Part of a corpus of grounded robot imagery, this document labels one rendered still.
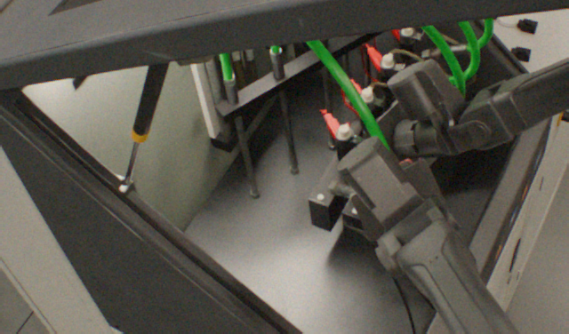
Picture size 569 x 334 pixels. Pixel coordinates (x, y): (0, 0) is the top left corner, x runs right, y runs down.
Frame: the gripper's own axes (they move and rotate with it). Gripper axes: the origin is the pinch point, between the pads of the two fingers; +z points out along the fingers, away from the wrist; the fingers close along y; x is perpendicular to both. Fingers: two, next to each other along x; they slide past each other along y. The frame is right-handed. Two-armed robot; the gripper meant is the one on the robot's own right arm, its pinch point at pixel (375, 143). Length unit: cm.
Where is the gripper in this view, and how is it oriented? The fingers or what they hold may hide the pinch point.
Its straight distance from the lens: 129.3
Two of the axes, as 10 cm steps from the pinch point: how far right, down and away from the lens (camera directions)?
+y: -5.8, -7.8, -2.2
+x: -6.9, 6.2, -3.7
